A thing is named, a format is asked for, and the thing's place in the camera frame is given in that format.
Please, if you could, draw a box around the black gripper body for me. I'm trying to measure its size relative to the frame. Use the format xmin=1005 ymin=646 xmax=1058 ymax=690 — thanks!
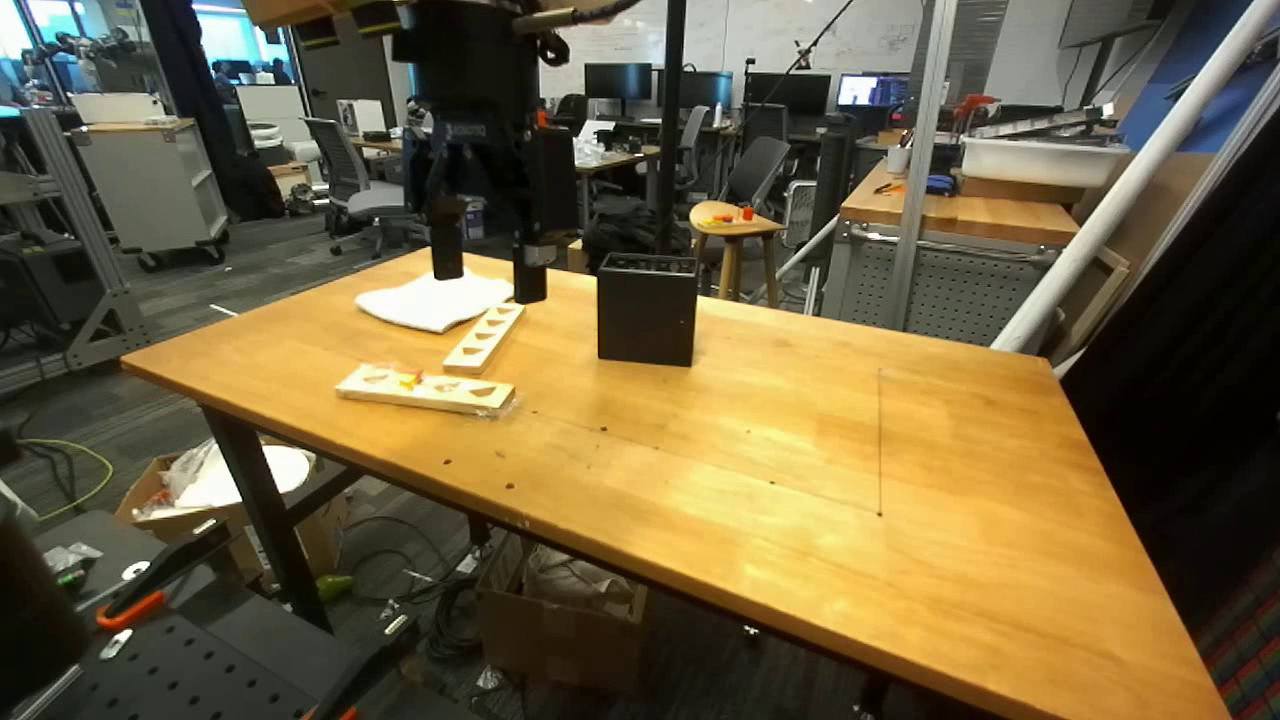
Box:
xmin=419 ymin=118 xmax=528 ymax=252

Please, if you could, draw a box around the white terry cloth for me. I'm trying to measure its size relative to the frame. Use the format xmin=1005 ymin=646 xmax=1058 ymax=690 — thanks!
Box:
xmin=352 ymin=272 xmax=515 ymax=336

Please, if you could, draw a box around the black perforated box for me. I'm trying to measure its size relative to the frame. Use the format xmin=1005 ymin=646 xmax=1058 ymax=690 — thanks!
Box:
xmin=594 ymin=248 xmax=703 ymax=372

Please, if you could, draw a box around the cardboard box with white bag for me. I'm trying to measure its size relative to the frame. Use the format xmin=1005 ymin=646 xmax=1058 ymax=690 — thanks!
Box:
xmin=118 ymin=437 xmax=326 ymax=555

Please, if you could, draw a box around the open cardboard box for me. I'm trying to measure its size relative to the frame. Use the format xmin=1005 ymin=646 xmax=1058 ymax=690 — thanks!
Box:
xmin=471 ymin=538 xmax=658 ymax=695

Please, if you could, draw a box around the empty wooden shape board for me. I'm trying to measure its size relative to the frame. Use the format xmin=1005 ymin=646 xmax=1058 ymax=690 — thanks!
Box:
xmin=439 ymin=301 xmax=528 ymax=380

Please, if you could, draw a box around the grey office chair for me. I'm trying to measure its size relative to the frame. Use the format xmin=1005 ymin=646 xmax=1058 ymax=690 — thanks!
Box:
xmin=305 ymin=118 xmax=419 ymax=259

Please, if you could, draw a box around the wooden shape board holding pieces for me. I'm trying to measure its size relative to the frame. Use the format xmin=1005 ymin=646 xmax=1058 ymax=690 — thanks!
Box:
xmin=334 ymin=361 xmax=522 ymax=424

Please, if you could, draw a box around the dark computer monitor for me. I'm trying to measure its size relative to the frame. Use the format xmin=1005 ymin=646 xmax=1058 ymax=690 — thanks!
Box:
xmin=579 ymin=59 xmax=662 ymax=107
xmin=739 ymin=72 xmax=832 ymax=124

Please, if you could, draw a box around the round wooden stool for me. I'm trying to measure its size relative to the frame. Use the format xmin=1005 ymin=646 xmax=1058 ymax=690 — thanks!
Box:
xmin=685 ymin=198 xmax=794 ymax=308

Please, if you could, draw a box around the dark office chair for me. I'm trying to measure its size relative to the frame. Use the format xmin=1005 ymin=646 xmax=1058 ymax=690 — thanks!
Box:
xmin=715 ymin=133 xmax=797 ymax=215

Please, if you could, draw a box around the white rolling cabinet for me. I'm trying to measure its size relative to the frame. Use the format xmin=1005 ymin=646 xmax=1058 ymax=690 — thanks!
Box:
xmin=70 ymin=118 xmax=234 ymax=270

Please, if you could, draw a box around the black table leg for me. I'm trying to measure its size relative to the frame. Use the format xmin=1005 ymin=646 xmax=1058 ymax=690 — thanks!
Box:
xmin=197 ymin=405 xmax=336 ymax=632

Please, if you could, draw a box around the lit computer monitor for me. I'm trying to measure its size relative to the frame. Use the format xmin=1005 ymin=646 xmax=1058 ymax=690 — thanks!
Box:
xmin=832 ymin=69 xmax=922 ymax=120

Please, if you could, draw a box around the grey metal upright pole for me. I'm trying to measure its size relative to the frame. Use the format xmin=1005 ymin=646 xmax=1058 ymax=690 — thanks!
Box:
xmin=888 ymin=0 xmax=963 ymax=332

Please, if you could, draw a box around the wooden top workbench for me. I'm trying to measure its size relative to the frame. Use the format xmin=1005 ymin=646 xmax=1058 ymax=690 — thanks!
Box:
xmin=836 ymin=163 xmax=1088 ymax=352

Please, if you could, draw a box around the black perforated board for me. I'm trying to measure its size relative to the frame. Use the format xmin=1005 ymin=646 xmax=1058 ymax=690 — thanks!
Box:
xmin=32 ymin=603 xmax=395 ymax=720

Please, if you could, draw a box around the white tray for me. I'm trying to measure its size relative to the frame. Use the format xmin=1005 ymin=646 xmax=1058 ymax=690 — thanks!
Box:
xmin=957 ymin=133 xmax=1136 ymax=193

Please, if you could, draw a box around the black curtain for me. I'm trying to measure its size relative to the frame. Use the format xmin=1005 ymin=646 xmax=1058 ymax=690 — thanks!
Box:
xmin=1058 ymin=103 xmax=1280 ymax=632

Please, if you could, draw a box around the black camera stand pole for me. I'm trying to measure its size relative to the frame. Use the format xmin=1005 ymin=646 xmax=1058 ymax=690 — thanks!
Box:
xmin=658 ymin=0 xmax=692 ymax=258

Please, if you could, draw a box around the grey metal shelf frame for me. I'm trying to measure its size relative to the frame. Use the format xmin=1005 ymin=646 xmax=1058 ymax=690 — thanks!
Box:
xmin=0 ymin=99 xmax=152 ymax=400

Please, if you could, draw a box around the orange handled tool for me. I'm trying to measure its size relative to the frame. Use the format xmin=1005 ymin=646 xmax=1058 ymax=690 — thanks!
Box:
xmin=89 ymin=585 xmax=180 ymax=641

